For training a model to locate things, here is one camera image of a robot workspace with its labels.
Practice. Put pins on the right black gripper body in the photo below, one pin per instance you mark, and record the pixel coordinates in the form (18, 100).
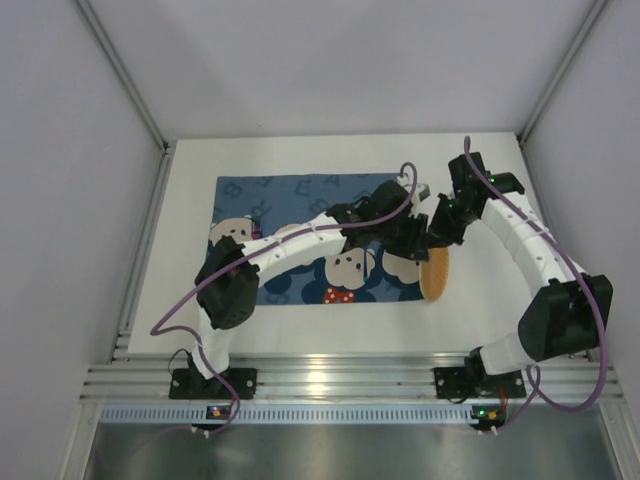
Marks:
(445, 228)

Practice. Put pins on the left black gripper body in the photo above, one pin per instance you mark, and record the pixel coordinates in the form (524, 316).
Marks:
(409, 240)

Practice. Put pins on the orange woven round coaster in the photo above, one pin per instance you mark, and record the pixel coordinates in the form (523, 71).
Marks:
(433, 274)

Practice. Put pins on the blue cartoon placemat cloth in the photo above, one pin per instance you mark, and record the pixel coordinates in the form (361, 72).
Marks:
(283, 202)

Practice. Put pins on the iridescent blue metal spoon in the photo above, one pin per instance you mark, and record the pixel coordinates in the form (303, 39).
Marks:
(366, 265)

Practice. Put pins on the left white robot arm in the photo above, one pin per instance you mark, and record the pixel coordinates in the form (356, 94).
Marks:
(346, 247)

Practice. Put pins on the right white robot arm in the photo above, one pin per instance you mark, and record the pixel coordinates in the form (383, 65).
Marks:
(568, 306)

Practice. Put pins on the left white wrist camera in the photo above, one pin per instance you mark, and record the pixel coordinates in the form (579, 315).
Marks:
(420, 191)

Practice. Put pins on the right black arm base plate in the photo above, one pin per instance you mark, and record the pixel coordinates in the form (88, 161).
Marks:
(456, 385)

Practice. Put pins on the right aluminium corner post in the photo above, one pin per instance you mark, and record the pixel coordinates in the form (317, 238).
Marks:
(578, 40)

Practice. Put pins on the aluminium corner post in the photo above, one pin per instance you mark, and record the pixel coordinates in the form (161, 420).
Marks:
(99, 33)
(578, 40)

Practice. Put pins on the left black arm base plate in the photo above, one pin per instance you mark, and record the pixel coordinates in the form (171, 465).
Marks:
(190, 385)

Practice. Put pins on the aluminium mounting rail frame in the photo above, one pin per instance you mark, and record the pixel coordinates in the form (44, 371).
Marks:
(373, 351)

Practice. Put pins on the perforated metal cable strip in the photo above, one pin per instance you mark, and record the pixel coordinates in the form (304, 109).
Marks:
(300, 414)

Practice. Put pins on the left aluminium corner post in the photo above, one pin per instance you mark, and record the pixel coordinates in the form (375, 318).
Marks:
(99, 33)

